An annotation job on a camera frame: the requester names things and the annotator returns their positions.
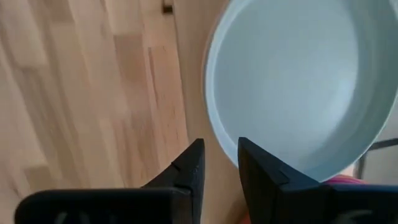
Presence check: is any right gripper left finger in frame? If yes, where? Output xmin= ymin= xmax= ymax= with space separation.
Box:
xmin=14 ymin=138 xmax=205 ymax=224

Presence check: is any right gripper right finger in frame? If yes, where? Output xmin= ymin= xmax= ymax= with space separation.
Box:
xmin=238 ymin=137 xmax=398 ymax=224

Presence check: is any magenta plate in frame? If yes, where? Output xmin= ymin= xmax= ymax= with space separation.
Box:
xmin=323 ymin=174 xmax=369 ymax=185

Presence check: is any teal plate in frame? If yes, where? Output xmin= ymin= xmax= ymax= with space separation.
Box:
xmin=203 ymin=0 xmax=398 ymax=184

